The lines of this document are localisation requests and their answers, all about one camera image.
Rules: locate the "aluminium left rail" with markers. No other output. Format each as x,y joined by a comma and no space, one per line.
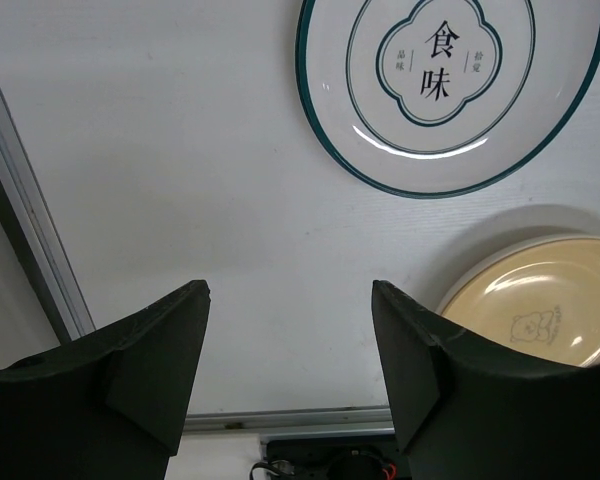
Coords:
29,227

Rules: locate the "tan rimmed patterned plate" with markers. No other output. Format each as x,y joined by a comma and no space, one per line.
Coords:
543,301

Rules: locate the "aluminium front rail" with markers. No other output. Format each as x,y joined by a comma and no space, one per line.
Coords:
331,421

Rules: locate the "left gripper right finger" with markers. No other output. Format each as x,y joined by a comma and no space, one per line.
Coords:
464,407

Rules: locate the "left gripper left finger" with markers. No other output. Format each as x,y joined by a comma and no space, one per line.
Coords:
111,404

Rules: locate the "cream plate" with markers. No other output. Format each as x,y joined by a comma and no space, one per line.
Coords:
501,254

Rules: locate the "aluminium rail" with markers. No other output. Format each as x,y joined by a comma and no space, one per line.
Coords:
331,421
29,227

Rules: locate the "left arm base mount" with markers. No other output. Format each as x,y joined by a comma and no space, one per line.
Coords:
354,457

